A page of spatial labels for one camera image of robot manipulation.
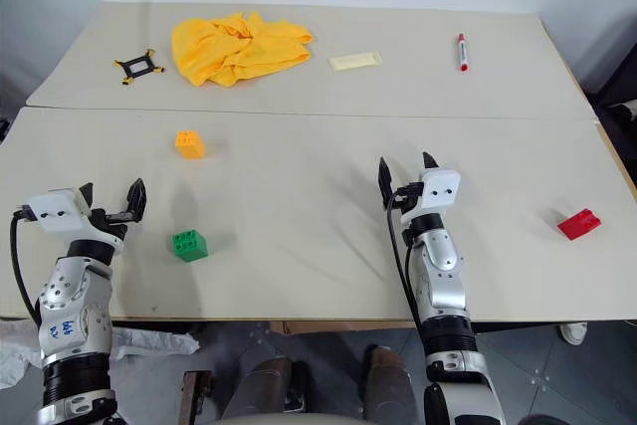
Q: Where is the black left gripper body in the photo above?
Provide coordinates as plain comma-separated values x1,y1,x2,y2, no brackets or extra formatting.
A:
87,206,129,243

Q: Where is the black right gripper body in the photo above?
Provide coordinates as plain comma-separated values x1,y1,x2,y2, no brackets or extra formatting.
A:
393,180,425,215

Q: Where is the green toy brick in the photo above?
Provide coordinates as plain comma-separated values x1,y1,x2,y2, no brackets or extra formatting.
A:
170,228,209,264

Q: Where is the orange toy brick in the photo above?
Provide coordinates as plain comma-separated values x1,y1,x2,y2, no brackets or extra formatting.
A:
174,129,207,160

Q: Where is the red whiteboard marker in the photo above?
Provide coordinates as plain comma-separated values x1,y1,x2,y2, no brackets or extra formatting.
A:
454,32,471,74

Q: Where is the crumpled white plastic sheet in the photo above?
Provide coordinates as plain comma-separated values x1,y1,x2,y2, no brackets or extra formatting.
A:
0,319,201,389

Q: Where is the cream plastic rectangular piece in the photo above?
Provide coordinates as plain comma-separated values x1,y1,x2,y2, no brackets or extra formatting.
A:
327,49,384,74

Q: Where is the red toy brick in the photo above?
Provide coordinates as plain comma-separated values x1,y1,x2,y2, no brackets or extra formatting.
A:
555,207,603,242

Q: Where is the crumpled yellow cloth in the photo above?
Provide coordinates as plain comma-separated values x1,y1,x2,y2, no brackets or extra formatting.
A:
170,10,316,90

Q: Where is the rusty brown metal piece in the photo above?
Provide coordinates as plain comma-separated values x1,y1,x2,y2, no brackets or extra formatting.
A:
181,369,216,425

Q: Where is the dark rounded shape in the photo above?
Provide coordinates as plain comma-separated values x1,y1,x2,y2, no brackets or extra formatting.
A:
220,355,311,422
361,344,419,425

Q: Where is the dark furniture beside table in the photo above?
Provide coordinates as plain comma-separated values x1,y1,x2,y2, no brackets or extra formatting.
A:
593,90,637,168

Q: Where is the white shoe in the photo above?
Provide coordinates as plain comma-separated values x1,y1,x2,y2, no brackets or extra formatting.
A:
557,321,590,346

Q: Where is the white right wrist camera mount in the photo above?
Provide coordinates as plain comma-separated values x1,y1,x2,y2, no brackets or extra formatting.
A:
399,165,462,223

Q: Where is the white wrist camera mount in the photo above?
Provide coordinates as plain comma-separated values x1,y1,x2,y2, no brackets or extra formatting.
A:
399,165,462,223
25,187,123,247

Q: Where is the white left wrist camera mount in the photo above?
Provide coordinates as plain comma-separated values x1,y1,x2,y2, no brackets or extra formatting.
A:
25,187,123,247

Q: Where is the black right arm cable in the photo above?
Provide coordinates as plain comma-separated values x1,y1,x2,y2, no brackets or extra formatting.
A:
385,188,425,332

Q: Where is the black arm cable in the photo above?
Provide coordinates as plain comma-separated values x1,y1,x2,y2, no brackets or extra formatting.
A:
9,205,44,327
385,188,425,332

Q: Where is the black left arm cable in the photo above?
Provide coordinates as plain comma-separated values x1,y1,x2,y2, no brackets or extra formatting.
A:
9,205,44,327

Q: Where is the black bracket with yellow tips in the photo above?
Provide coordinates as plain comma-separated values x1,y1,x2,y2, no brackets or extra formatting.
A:
111,47,167,87

